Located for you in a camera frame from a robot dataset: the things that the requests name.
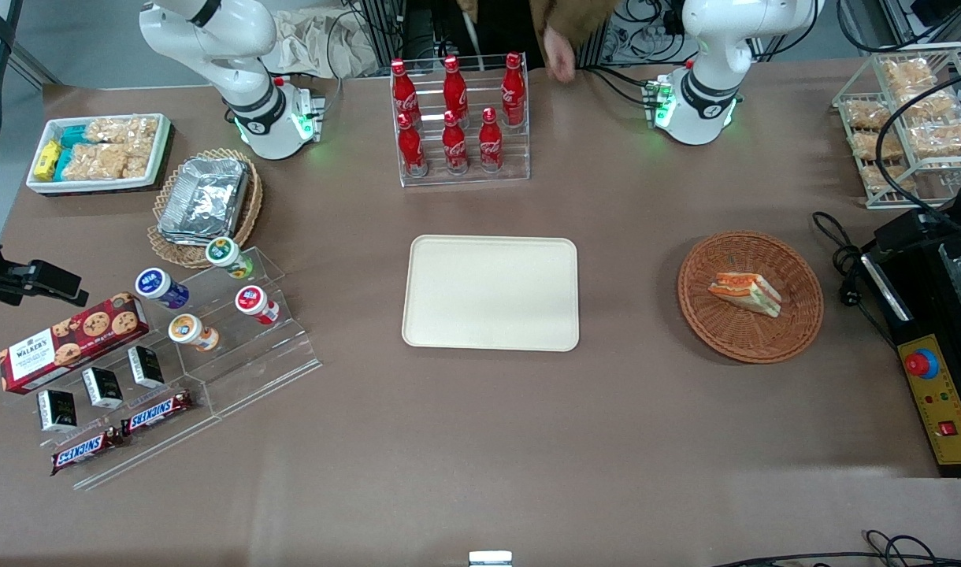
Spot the black arm base cable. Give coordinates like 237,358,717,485
583,66,664,108

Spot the black sealing machine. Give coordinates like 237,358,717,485
859,228,961,478

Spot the red lid yogurt bottle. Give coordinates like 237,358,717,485
235,285,280,325

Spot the brown round wicker basket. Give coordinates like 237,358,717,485
677,230,825,365

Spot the cream plastic tray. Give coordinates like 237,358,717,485
402,235,581,352

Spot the brown jacket sleeve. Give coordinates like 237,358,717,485
528,0,617,50

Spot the blue lid yogurt bottle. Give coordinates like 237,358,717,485
135,267,190,309

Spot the green lid yogurt bottle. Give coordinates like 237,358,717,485
206,236,254,280

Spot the orange lid yogurt bottle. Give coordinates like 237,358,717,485
168,313,220,352

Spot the light oval wicker basket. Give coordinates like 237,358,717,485
147,148,264,270

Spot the person's bare hand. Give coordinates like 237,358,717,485
544,28,578,84

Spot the yellow control panel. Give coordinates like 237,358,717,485
896,335,961,467

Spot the red Walkers cookie box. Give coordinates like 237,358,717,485
0,292,150,395

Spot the red emergency stop button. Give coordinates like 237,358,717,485
903,346,940,380

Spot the red cola bottle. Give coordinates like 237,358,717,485
442,110,470,175
501,52,527,128
478,107,504,173
391,58,421,127
443,55,470,124
397,113,429,179

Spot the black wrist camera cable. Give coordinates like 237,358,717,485
874,67,961,229

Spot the white wire rack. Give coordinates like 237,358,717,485
832,43,961,210

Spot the aluminium frame post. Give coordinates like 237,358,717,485
361,0,407,57

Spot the black looped cable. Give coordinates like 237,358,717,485
713,529,961,567

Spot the Snickers chocolate bar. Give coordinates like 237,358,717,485
122,391,195,435
51,428,127,476

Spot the white rectangular snack tray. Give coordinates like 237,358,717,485
25,113,174,195

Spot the plastic-wrapped triangle sandwich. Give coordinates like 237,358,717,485
707,272,783,319

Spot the clear rice cracker pack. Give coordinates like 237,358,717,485
65,143,128,181
123,142,155,180
843,98,891,132
906,120,961,159
881,57,937,91
87,117,160,146
898,87,961,120
851,130,903,163
860,161,915,195

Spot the clear acrylic bottle rack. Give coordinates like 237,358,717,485
391,54,532,188

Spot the black power cable with plug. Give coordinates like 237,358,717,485
811,211,899,347

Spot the stack of foil trays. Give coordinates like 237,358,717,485
157,157,250,246

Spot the clear acrylic stepped display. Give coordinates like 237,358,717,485
8,246,324,491

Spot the small black box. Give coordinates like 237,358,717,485
128,345,166,390
38,389,78,432
82,367,124,409

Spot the yellow snack pack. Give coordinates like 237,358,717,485
33,140,62,182

